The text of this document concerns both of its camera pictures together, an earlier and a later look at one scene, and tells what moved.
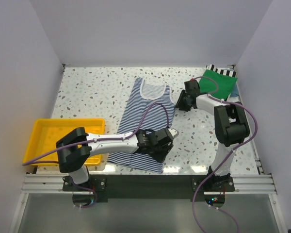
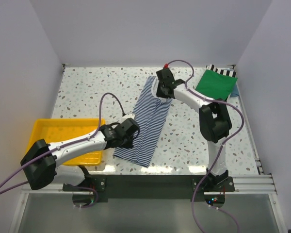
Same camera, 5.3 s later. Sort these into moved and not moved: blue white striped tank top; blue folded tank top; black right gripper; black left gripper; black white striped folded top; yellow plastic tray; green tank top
Moved: blue white striped tank top; black right gripper; black left gripper
Not moved: blue folded tank top; green tank top; black white striped folded top; yellow plastic tray
